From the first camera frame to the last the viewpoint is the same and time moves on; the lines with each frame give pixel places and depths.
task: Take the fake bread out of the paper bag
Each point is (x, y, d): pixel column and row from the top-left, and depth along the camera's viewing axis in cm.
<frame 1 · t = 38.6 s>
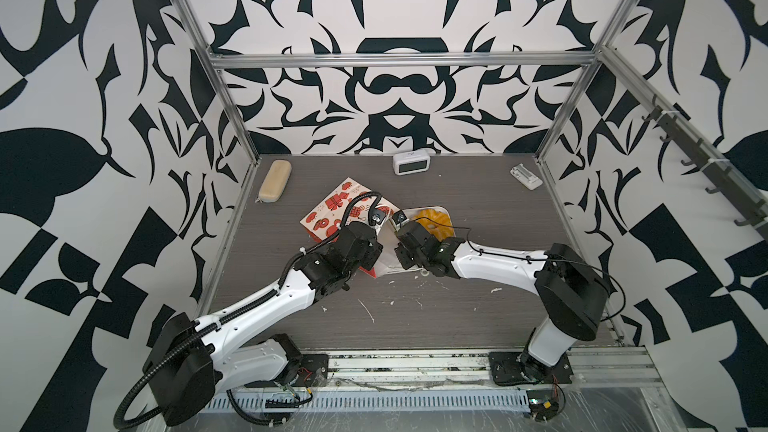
left hand: (372, 230, 79), fingers closed
right hand: (404, 241, 89), fingers closed
white digital clock: (410, 162, 113), point 7 cm above the table
beige glasses case: (275, 180, 110), point 4 cm above the table
small white device: (531, 180, 113), point 2 cm above the table

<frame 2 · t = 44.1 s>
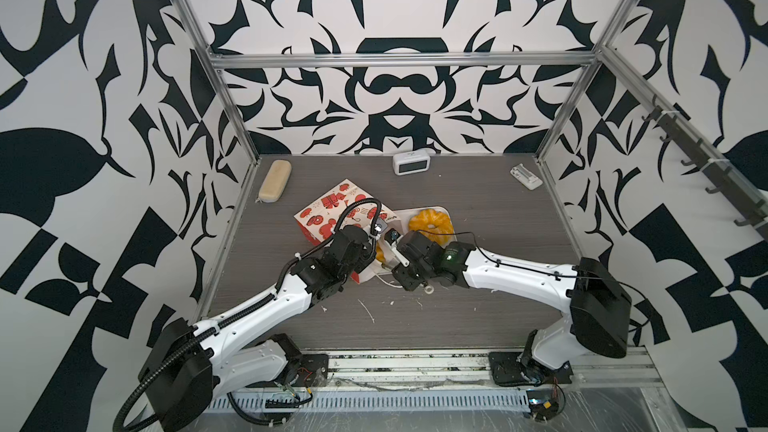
left hand: (363, 229, 80), fingers closed
right hand: (400, 267, 82), fingers open
the named things where they were.

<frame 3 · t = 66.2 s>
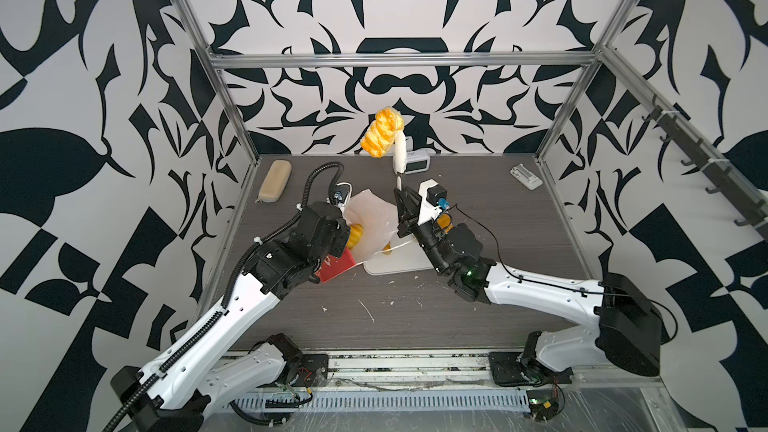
left hand: (335, 215, 71), fingers closed
right hand: (403, 187, 66), fingers closed
the named things where they were.

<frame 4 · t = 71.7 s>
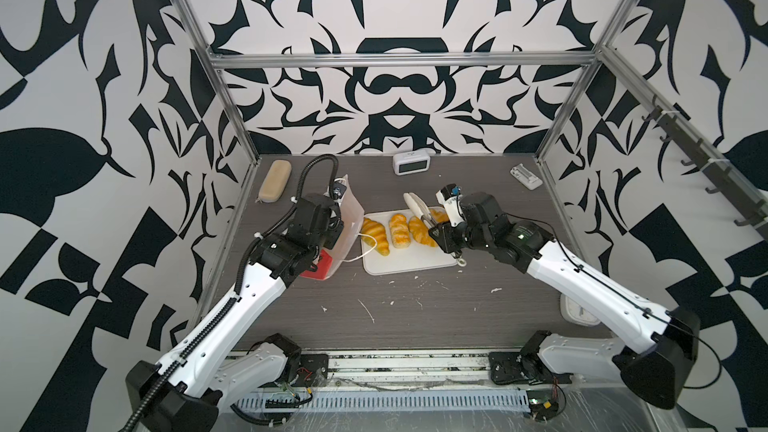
left hand: (325, 208, 74), fingers closed
right hand: (433, 228, 75), fingers open
fake twisted bread: (400, 231, 98), point 4 cm above the table
the other named things where they were.

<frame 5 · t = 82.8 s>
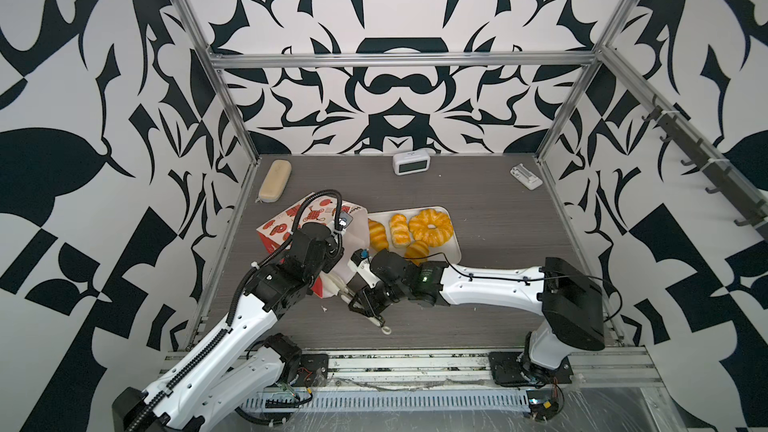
left hand: (326, 226, 75), fingers closed
right hand: (352, 306, 74), fingers open
the named things where they were.

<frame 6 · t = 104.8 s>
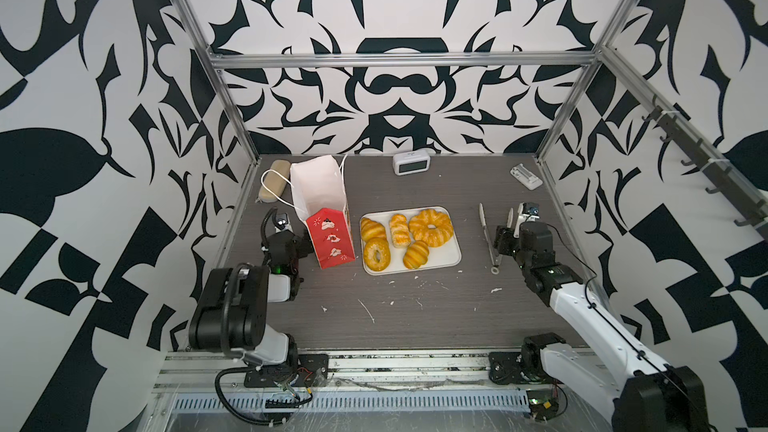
left hand: (288, 228, 92), fingers open
right hand: (512, 226, 84), fingers open
fake plain donut: (377, 254, 92), point 5 cm above the table
the other named things where they were.

